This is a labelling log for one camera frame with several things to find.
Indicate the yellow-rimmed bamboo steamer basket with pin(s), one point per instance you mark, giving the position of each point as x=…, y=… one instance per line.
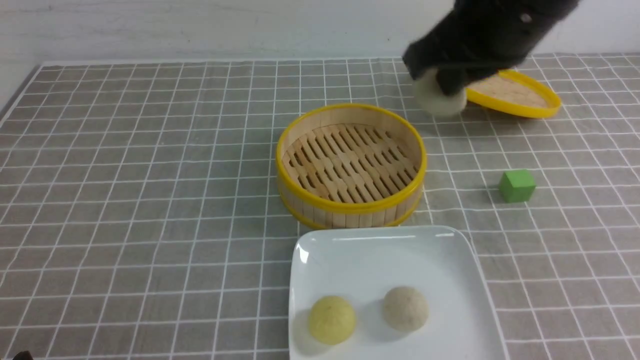
x=350, y=166

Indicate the green wooden cube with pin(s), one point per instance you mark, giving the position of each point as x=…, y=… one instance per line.
x=517, y=186

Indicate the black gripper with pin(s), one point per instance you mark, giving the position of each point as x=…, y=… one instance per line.
x=483, y=35

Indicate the grey checkered tablecloth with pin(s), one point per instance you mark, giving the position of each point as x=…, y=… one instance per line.
x=140, y=215

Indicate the white steamed bun front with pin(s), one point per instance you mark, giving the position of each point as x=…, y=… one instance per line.
x=405, y=309

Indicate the yellow steamed bun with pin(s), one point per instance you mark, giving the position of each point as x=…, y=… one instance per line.
x=331, y=320

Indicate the white steamed bun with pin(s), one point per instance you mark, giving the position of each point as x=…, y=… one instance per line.
x=405, y=309
x=432, y=100

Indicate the yellow-rimmed bamboo steamer lid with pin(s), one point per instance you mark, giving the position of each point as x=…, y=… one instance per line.
x=516, y=94

